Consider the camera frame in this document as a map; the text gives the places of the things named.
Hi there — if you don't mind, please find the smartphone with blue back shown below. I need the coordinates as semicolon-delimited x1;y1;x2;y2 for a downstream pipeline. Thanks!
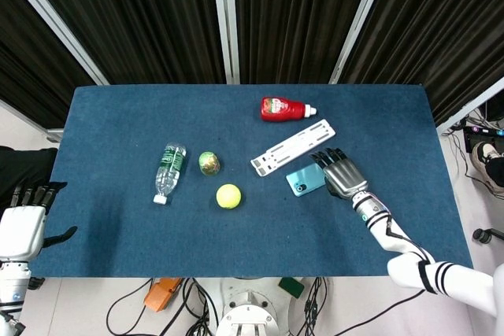
285;172;328;198

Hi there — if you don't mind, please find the black electronic device with cables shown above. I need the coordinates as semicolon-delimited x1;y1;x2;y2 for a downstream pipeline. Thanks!
462;125;504;154

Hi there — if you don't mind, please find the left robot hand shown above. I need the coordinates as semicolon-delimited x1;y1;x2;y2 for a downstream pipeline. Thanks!
0;181;79;262

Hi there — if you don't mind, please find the orange box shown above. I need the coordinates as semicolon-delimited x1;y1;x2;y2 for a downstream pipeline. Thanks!
143;277;183;313

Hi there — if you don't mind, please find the white plastic slotted bracket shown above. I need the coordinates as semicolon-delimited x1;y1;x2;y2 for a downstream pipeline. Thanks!
250;118;337;178

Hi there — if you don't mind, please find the green block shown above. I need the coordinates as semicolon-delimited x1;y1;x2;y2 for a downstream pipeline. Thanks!
278;277;306;298

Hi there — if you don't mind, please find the white partition frame post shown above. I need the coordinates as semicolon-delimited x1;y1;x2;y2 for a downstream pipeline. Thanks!
0;0;110;87
209;0;241;85
435;76;504;135
328;0;395;86

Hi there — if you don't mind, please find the blue table cloth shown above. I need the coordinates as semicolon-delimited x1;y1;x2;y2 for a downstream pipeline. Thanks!
30;83;473;279

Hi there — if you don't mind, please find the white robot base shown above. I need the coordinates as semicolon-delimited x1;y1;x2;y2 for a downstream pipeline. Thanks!
215;276;295;336

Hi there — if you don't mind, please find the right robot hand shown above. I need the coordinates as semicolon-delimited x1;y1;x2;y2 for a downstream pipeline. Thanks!
309;147;369;199

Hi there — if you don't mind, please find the black floor cable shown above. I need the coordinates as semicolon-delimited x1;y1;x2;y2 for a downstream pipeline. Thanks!
106;277;154;336

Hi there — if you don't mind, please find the yellow tennis ball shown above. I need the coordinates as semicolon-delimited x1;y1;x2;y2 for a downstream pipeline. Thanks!
215;183;243;209

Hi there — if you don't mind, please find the black clothed person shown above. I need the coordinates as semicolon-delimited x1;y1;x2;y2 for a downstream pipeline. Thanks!
0;145;59;211

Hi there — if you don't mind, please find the black and white sneaker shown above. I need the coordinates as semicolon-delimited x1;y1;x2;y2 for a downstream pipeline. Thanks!
470;141;504;195

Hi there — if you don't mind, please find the green foil wrapped egg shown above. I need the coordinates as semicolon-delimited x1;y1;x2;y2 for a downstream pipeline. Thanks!
198;150;221;176

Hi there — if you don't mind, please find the clear plastic water bottle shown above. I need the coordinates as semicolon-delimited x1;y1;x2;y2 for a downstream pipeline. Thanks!
153;142;187;205

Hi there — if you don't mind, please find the red ketchup bottle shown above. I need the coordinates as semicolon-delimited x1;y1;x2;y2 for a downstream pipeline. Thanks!
259;96;317;121

